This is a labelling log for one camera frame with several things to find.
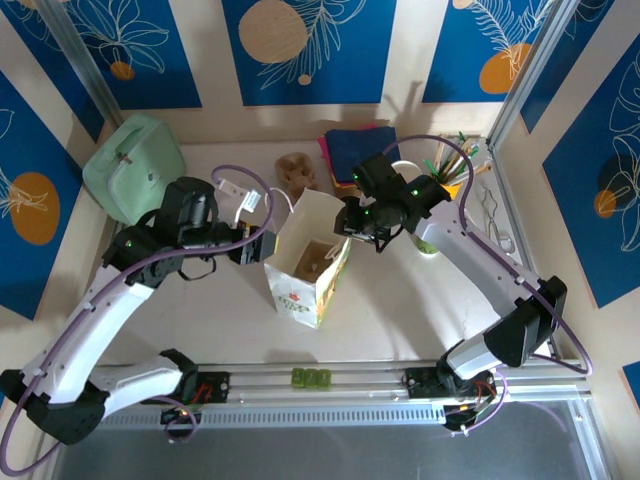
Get navy blue napkin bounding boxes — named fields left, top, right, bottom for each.
left=324, top=125, right=401, bottom=185

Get white floral paper bag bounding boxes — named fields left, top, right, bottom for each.
left=263, top=187, right=354, bottom=331

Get green tipped stirrer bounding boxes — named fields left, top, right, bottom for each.
left=443, top=131, right=466, bottom=175

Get mint green zip pouch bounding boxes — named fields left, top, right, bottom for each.
left=82, top=113, right=188, bottom=227

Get brown pulp cup carrier stack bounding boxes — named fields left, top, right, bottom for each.
left=275, top=153, right=321, bottom=197

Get metal tongs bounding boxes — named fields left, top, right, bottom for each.
left=478, top=183, right=516, bottom=255

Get small circuit board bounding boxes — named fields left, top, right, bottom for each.
left=159, top=403, right=204, bottom=440
left=442, top=399, right=501, bottom=436

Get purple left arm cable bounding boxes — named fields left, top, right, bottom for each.
left=2, top=166, right=276, bottom=476

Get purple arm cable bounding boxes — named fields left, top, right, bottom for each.
left=380, top=134, right=596, bottom=437
left=2, top=166, right=276, bottom=476

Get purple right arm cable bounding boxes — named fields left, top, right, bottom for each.
left=380, top=134, right=596, bottom=437

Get aluminium side rail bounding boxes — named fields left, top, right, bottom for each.
left=492, top=144, right=559, bottom=360

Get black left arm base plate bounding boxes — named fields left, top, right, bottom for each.
left=192, top=370, right=232, bottom=406

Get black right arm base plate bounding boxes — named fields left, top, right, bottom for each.
left=403, top=367, right=501, bottom=401

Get long aluminium base rail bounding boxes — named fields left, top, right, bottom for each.
left=44, top=358, right=594, bottom=407

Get grey slotted cable duct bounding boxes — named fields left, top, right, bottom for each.
left=94, top=403, right=447, bottom=432

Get aluminium frame post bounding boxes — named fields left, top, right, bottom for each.
left=37, top=0, right=124, bottom=129
left=487, top=0, right=576, bottom=151

